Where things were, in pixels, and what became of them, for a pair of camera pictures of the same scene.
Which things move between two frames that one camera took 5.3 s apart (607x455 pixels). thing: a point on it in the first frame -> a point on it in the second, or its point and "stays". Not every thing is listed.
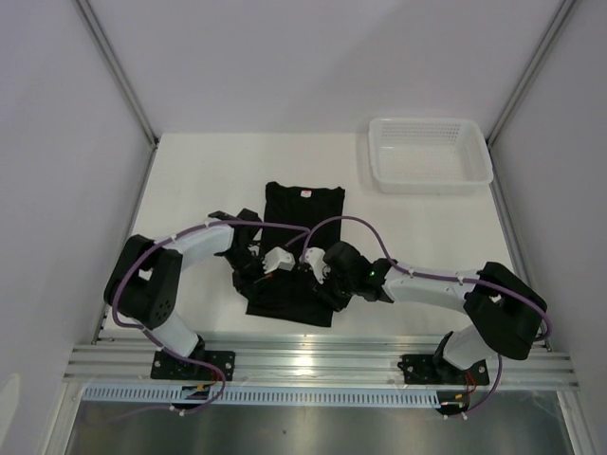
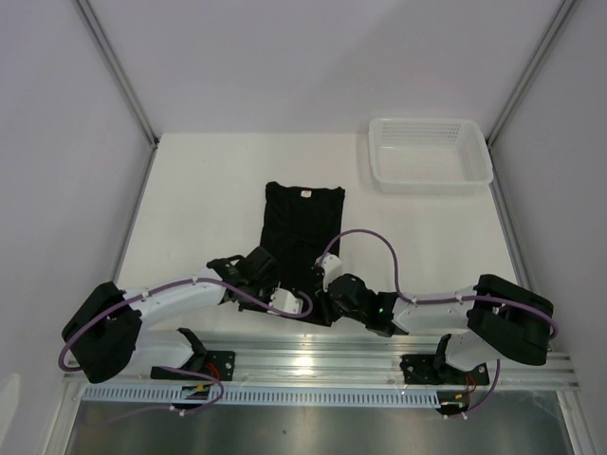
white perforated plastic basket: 424,155 stays
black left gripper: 259,271 -> 270,286
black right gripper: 323,290 -> 322,304
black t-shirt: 299,217 stays
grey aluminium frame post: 561,12 stays
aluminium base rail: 309,360 stays
